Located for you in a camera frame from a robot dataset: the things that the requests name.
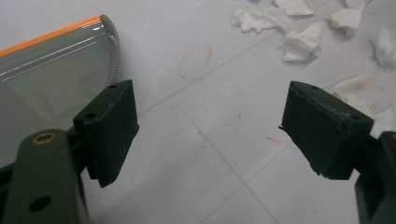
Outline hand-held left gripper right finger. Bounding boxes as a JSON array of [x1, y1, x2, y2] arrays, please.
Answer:
[[278, 81, 375, 181]]

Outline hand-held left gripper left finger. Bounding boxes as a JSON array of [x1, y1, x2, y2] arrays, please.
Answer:
[[73, 79, 140, 189]]

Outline pile of white paper scraps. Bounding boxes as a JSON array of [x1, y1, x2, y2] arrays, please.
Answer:
[[231, 0, 396, 139]]

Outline grey dustpan with orange edge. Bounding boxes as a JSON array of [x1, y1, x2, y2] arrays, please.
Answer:
[[0, 13, 121, 169]]

